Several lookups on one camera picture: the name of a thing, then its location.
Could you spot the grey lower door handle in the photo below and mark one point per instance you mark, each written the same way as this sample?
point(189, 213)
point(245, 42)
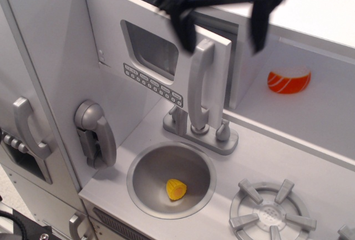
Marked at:
point(77, 228)

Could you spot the orange salmon sushi toy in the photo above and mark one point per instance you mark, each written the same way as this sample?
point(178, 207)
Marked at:
point(289, 80)

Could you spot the white toy kitchen cabinet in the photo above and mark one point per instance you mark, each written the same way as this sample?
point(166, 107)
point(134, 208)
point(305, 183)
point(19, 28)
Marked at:
point(49, 56)

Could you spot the grey toy wall phone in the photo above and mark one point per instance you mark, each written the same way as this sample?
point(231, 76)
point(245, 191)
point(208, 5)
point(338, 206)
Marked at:
point(95, 135)

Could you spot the round metal sink bowl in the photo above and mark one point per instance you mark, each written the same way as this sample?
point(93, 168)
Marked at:
point(153, 167)

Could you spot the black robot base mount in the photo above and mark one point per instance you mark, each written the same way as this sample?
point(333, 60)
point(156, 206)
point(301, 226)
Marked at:
point(24, 228)

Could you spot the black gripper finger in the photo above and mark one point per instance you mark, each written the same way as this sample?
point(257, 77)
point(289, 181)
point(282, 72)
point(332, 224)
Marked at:
point(259, 24)
point(184, 27)

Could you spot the grey ice dispenser panel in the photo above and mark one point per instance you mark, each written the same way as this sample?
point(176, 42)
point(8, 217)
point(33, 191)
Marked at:
point(23, 157)

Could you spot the white microwave door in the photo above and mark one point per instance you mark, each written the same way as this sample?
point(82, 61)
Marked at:
point(134, 39)

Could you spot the grey fridge door handle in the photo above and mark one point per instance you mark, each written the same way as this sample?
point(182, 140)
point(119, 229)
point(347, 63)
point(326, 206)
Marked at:
point(22, 111)

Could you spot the grey toy faucet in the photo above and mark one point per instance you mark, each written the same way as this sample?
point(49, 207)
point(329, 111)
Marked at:
point(222, 141)

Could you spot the dark oven vent grille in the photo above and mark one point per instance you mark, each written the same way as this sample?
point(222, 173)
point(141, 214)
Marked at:
point(119, 227)

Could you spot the yellow toy corn piece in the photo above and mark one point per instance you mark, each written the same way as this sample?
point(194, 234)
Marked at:
point(175, 189)

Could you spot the grey toy stove burner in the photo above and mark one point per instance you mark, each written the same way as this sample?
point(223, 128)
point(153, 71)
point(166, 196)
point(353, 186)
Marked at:
point(267, 210)

